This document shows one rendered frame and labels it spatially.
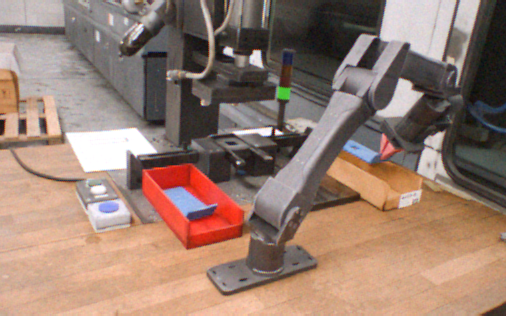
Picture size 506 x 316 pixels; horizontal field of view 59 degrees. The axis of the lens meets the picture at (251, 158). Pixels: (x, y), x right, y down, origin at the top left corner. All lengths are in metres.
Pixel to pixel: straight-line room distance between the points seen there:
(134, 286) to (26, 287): 0.16
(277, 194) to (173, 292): 0.23
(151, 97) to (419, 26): 3.12
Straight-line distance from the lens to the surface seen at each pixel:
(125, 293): 0.76
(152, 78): 4.23
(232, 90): 1.05
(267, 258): 0.77
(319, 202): 1.04
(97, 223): 0.90
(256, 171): 1.17
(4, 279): 0.83
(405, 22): 1.55
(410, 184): 1.19
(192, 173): 1.06
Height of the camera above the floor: 1.37
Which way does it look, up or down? 21 degrees down
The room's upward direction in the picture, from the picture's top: 6 degrees clockwise
